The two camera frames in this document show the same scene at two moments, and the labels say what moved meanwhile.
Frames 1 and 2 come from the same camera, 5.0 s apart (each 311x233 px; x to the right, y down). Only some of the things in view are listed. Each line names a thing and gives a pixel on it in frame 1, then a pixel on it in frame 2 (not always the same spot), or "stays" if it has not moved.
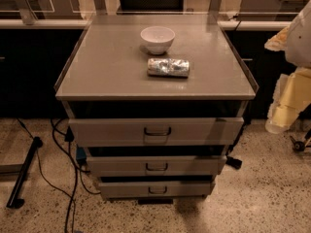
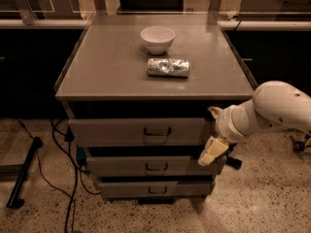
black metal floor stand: (14, 200) stays
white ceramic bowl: (157, 39) stays
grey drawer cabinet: (155, 99) stays
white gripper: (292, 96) -> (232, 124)
